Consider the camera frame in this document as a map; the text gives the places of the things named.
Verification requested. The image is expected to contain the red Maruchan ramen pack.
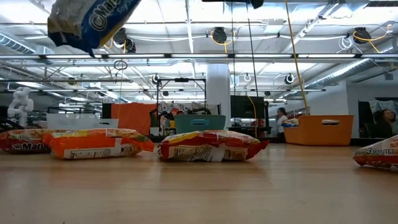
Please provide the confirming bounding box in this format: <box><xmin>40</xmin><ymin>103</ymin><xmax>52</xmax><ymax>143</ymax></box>
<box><xmin>352</xmin><ymin>134</ymin><xmax>398</xmax><ymax>172</ymax></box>
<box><xmin>0</xmin><ymin>129</ymin><xmax>53</xmax><ymax>154</ymax></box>
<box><xmin>157</xmin><ymin>129</ymin><xmax>270</xmax><ymax>162</ymax></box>

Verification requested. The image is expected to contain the blue Maruchan ramen pack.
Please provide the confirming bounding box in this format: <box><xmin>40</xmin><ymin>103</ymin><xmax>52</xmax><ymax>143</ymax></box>
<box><xmin>281</xmin><ymin>117</ymin><xmax>341</xmax><ymax>128</ymax></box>
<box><xmin>47</xmin><ymin>0</ymin><xmax>142</xmax><ymax>57</ymax></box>

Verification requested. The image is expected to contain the orange Maruchan ramen pack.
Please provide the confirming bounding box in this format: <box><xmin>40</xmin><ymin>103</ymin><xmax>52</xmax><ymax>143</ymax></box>
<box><xmin>43</xmin><ymin>128</ymin><xmax>155</xmax><ymax>161</ymax></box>

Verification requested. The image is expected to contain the clear plastic bin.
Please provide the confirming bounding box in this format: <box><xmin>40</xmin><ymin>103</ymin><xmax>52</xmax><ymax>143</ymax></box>
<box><xmin>46</xmin><ymin>113</ymin><xmax>119</xmax><ymax>130</ymax></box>

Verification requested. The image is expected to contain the teal plastic bin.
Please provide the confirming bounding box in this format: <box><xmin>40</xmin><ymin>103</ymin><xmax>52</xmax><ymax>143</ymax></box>
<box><xmin>174</xmin><ymin>114</ymin><xmax>227</xmax><ymax>135</ymax></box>

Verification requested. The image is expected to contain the black gantry stand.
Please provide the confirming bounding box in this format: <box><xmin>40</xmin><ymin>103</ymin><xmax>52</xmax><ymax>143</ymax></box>
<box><xmin>156</xmin><ymin>77</ymin><xmax>208</xmax><ymax>116</ymax></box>

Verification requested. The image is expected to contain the black monitor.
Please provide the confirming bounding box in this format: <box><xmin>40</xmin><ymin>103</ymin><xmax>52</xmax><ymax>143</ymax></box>
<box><xmin>229</xmin><ymin>95</ymin><xmax>266</xmax><ymax>119</ymax></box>

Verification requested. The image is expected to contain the white building column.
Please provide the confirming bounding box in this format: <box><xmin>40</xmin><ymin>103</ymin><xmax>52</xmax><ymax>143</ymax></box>
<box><xmin>206</xmin><ymin>63</ymin><xmax>231</xmax><ymax>128</ymax></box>

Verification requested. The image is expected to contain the long ceiling light strip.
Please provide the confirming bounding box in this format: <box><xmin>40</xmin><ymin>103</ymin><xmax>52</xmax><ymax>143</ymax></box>
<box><xmin>0</xmin><ymin>52</ymin><xmax>398</xmax><ymax>60</ymax></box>
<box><xmin>40</xmin><ymin>88</ymin><xmax>326</xmax><ymax>93</ymax></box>

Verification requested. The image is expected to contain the orange partition panel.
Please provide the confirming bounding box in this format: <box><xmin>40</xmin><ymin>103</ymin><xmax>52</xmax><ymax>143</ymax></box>
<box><xmin>110</xmin><ymin>102</ymin><xmax>158</xmax><ymax>136</ymax></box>

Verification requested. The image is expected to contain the orange plastic bin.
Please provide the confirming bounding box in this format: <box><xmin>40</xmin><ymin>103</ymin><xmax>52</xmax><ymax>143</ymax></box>
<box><xmin>283</xmin><ymin>114</ymin><xmax>354</xmax><ymax>147</ymax></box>

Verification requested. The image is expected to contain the grey hanging cloth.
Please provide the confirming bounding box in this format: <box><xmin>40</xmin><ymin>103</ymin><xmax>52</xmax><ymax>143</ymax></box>
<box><xmin>369</xmin><ymin>99</ymin><xmax>398</xmax><ymax>116</ymax></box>

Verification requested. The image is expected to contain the black ceiling cable reel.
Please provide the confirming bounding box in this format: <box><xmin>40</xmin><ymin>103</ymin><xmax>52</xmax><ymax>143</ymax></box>
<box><xmin>210</xmin><ymin>26</ymin><xmax>228</xmax><ymax>45</ymax></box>
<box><xmin>124</xmin><ymin>37</ymin><xmax>137</xmax><ymax>54</ymax></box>
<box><xmin>112</xmin><ymin>27</ymin><xmax>128</xmax><ymax>46</ymax></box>
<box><xmin>353</xmin><ymin>26</ymin><xmax>373</xmax><ymax>45</ymax></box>

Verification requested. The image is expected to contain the thin black hanging cable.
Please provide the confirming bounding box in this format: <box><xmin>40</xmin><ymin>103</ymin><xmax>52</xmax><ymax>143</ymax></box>
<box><xmin>230</xmin><ymin>0</ymin><xmax>236</xmax><ymax>98</ymax></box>

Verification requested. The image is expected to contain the black table rail frame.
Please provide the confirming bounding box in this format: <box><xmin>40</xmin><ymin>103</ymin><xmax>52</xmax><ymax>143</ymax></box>
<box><xmin>136</xmin><ymin>134</ymin><xmax>398</xmax><ymax>147</ymax></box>

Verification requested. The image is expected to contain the yellow hanging cable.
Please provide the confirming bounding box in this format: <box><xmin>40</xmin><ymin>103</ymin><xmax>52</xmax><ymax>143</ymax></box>
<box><xmin>284</xmin><ymin>0</ymin><xmax>309</xmax><ymax>116</ymax></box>

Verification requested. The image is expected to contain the silver ventilation duct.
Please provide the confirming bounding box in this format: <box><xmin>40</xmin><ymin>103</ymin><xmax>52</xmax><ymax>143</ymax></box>
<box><xmin>0</xmin><ymin>29</ymin><xmax>56</xmax><ymax>67</ymax></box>
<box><xmin>306</xmin><ymin>39</ymin><xmax>398</xmax><ymax>91</ymax></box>

